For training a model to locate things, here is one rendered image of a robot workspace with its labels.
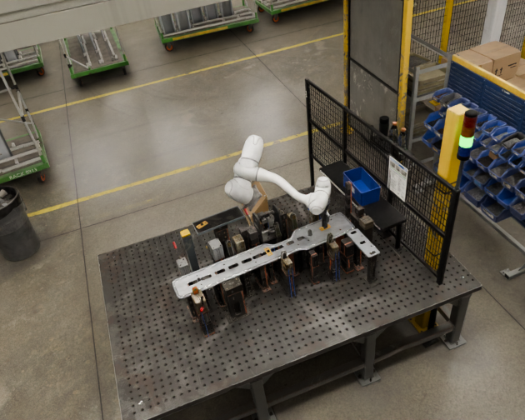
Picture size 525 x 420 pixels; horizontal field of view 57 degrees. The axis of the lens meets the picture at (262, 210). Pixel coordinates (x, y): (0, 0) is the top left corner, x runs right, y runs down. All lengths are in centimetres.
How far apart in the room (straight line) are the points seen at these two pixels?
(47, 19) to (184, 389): 286
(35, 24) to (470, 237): 478
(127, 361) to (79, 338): 128
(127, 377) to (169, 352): 31
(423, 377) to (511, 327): 89
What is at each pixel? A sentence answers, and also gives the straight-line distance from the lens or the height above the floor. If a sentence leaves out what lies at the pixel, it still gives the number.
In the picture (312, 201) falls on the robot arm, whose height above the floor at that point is 142.
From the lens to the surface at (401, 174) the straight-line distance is 354.
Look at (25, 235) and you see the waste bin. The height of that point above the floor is 27.
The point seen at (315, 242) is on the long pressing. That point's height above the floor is 100.
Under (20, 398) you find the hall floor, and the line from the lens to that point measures 464.
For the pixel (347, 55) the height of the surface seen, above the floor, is 107.
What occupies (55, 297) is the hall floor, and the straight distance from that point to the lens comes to 521.
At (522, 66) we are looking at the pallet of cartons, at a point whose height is 74.
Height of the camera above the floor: 347
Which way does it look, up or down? 40 degrees down
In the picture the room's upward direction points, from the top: 8 degrees counter-clockwise
